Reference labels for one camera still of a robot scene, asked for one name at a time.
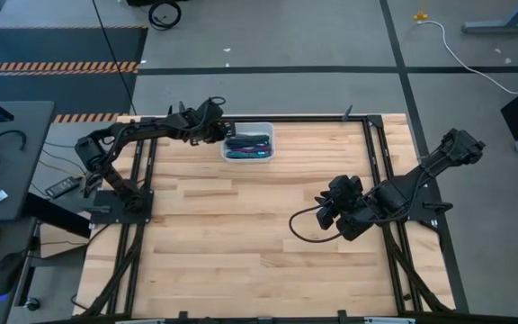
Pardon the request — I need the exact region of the black mat with hazard stripes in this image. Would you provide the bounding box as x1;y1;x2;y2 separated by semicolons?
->
0;25;149;124

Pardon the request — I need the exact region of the thin black floor cable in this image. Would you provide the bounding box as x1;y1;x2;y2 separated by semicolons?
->
91;0;138;116

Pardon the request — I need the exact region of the black aluminium table frame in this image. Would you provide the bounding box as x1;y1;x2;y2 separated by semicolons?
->
78;113;458;317

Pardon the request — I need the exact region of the dark grey desk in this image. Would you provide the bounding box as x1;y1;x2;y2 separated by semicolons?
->
0;100;56;225

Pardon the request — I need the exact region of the white floor cable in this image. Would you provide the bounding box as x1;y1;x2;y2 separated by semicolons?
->
416;19;518;96

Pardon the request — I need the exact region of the coiled black cable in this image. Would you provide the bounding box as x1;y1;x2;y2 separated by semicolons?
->
147;0;183;32

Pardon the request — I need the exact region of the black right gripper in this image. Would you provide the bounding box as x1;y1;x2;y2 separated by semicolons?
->
314;174;378;243

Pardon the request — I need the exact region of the thin wire bundle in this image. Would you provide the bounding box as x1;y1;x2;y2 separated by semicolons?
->
38;140;90;180

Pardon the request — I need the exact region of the black power adapter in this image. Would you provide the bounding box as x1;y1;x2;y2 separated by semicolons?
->
44;175;83;200

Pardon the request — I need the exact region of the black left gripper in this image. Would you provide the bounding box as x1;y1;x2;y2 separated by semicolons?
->
190;114;238;147

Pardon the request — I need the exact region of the black computer mouse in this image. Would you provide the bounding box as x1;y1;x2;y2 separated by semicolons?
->
0;250;27;297

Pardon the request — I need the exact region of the curved black cable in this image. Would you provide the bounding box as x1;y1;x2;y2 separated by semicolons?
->
0;130;28;153

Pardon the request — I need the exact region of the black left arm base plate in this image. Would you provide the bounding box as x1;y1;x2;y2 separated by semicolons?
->
89;188;155;225

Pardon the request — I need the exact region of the grey metal table leg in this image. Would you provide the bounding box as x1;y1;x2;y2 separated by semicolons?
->
460;0;518;36

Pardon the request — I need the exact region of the white plastic tray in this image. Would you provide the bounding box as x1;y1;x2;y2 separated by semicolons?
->
219;121;276;164

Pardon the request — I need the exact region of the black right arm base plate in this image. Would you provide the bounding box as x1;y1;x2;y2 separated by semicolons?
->
406;177;454;222

